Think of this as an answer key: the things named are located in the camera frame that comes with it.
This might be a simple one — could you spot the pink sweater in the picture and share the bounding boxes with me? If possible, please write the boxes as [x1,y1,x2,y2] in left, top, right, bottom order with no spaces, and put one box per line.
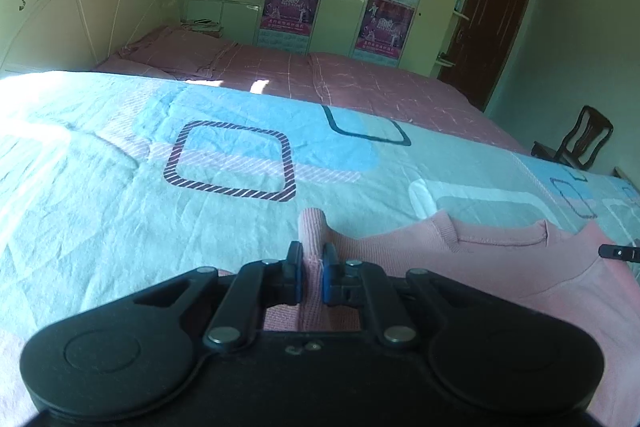
[262,207,640,427]

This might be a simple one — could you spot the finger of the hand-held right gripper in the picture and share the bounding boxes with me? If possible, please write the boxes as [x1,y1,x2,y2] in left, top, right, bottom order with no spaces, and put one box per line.
[598,244,640,264]

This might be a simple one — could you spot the dark wooden door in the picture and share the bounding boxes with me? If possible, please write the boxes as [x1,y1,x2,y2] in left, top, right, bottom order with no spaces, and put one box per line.
[442,0,536,110]

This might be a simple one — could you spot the stack of papers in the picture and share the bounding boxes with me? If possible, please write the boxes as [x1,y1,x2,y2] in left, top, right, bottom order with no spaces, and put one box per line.
[181,18,224,39]

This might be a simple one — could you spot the pink checked bedsheet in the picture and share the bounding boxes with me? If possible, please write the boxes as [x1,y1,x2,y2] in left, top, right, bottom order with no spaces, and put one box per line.
[92,26,531,155]

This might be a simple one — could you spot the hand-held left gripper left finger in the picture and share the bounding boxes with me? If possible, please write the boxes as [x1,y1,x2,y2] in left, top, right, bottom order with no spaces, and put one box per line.
[132,241,305,353]

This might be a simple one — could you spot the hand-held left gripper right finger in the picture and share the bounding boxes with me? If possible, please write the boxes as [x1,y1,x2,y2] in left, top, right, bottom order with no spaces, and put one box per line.
[321,242,481,349]

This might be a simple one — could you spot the corner shelf unit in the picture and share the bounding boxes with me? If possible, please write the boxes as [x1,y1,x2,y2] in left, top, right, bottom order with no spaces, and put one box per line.
[434,0,485,68]

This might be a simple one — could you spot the blue patterned bedsheet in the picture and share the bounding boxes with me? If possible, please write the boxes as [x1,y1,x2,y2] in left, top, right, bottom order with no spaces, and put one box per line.
[0,69,640,413]

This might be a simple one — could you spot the purple wall poster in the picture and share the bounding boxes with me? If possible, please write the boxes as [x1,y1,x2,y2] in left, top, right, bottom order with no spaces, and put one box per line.
[255,0,322,52]
[352,0,417,62]

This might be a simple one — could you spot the dark wooden chair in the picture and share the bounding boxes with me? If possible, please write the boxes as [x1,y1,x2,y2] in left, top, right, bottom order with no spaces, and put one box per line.
[531,105,614,171]

